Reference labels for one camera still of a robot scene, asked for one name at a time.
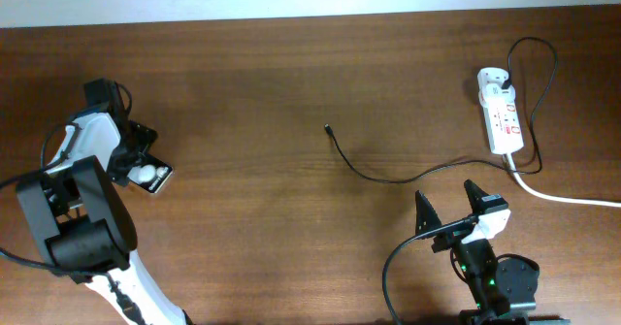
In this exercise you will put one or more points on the white power strip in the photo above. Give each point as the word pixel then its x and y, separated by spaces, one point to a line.
pixel 501 119

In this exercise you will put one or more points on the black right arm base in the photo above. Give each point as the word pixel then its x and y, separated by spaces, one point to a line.
pixel 504 293

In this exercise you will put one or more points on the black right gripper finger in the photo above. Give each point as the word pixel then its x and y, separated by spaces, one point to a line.
pixel 479 200
pixel 427 220

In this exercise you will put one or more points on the black smartphone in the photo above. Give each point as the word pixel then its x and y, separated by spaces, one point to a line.
pixel 150 174

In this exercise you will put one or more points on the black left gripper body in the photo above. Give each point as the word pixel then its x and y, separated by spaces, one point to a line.
pixel 138 146

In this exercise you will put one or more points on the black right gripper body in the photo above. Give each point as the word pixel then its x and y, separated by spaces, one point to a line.
pixel 451 240

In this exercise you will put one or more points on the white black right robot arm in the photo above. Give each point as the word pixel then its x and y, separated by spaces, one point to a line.
pixel 476 252

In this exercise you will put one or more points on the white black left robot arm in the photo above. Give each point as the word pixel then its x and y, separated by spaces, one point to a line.
pixel 78 221

